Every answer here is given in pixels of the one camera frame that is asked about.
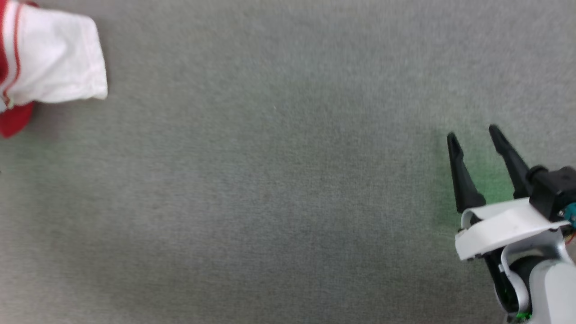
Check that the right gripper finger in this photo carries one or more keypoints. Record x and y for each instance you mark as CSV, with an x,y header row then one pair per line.
x,y
515,166
463,180

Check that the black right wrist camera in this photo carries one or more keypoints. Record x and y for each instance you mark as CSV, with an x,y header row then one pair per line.
x,y
551,186

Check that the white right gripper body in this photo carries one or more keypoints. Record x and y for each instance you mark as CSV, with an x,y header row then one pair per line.
x,y
508,225

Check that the red and white garment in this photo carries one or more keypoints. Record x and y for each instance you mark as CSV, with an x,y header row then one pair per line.
x,y
54,58

